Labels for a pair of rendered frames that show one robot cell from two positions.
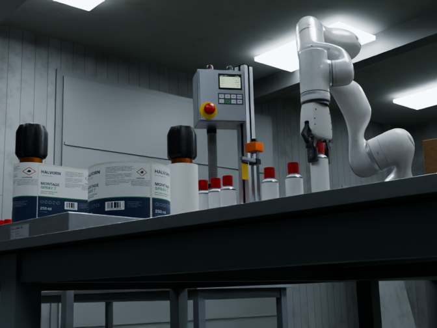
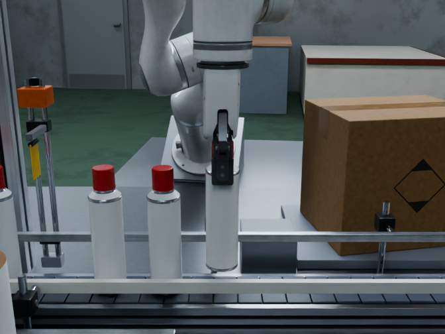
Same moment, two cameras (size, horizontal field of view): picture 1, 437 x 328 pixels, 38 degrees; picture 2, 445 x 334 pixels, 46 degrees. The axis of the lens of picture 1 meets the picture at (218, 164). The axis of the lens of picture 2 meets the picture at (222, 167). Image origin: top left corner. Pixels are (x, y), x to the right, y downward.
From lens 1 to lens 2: 1.35 m
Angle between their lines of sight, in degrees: 51
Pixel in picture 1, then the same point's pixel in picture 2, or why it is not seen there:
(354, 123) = (165, 21)
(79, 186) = not seen: outside the picture
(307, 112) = (226, 91)
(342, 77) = (279, 14)
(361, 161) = (167, 79)
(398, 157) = not seen: hidden behind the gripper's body
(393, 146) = not seen: hidden behind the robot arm
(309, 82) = (231, 23)
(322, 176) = (234, 208)
